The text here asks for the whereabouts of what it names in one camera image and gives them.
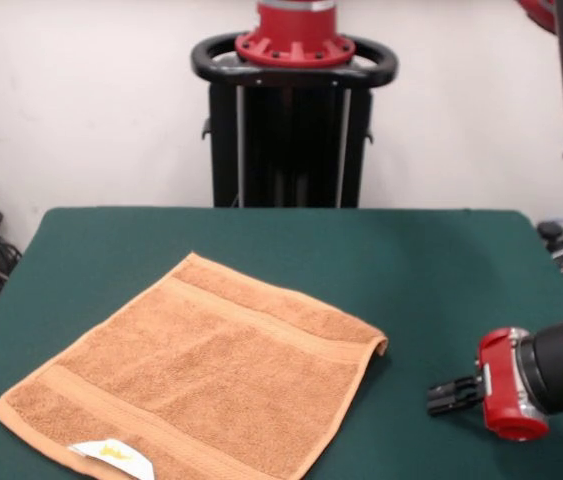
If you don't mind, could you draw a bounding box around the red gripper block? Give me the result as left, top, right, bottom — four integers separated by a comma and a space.
426, 327, 551, 443

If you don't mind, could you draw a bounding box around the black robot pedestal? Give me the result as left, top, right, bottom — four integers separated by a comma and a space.
190, 32, 400, 209

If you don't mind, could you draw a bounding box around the dark green table cloth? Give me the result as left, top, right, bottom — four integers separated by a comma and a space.
0, 207, 563, 480

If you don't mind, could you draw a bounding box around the tan terry towel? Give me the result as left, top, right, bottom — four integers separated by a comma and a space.
0, 251, 390, 480

